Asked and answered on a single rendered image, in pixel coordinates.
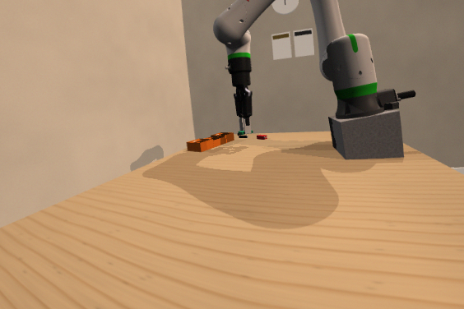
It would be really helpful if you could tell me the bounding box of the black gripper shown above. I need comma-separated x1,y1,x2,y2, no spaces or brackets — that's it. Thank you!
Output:
231,72,253,134

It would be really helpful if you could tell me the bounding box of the orange three-compartment bin rack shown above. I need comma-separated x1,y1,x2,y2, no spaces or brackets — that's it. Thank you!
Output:
187,132,234,152

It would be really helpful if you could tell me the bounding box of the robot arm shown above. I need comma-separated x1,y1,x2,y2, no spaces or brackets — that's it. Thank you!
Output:
213,0,415,119

